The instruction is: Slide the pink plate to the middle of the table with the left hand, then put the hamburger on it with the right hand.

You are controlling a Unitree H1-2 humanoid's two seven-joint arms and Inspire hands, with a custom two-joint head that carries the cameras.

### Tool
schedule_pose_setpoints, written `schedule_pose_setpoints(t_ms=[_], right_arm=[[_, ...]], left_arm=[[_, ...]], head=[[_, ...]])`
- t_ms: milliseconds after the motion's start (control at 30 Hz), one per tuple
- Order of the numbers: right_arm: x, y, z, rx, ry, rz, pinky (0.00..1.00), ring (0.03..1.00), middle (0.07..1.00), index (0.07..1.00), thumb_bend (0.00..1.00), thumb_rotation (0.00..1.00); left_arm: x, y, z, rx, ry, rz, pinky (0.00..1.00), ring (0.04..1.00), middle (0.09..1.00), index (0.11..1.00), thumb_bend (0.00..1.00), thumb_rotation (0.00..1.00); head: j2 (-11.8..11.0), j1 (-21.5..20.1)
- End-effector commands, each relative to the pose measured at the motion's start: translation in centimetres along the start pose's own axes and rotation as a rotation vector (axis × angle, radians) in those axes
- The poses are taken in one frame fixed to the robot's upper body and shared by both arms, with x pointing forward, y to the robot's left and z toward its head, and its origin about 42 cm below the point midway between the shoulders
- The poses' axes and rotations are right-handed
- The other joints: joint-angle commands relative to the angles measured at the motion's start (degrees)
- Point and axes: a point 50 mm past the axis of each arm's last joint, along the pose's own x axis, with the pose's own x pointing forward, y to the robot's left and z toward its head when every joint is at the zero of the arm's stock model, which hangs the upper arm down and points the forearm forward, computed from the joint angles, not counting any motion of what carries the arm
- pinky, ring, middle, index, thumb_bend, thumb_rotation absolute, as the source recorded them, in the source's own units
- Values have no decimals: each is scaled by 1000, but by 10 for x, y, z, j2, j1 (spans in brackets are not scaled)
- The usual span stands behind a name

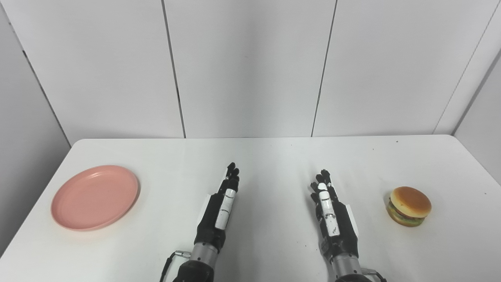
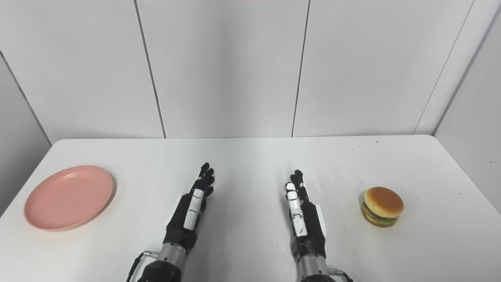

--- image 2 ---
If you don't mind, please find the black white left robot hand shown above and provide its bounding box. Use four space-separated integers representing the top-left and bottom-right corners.
162 162 216 254

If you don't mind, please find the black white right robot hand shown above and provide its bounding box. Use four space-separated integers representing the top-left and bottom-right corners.
285 169 328 262

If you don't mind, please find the toy hamburger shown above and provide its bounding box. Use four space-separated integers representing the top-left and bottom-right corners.
360 186 404 228

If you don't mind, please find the pink round plate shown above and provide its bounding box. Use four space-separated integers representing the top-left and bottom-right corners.
24 165 115 231

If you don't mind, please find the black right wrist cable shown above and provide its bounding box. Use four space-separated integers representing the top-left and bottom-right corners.
328 268 354 282

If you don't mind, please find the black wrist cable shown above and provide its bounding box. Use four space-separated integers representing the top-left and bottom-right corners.
328 268 354 282
126 251 159 282

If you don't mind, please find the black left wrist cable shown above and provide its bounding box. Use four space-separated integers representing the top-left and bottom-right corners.
126 251 159 282

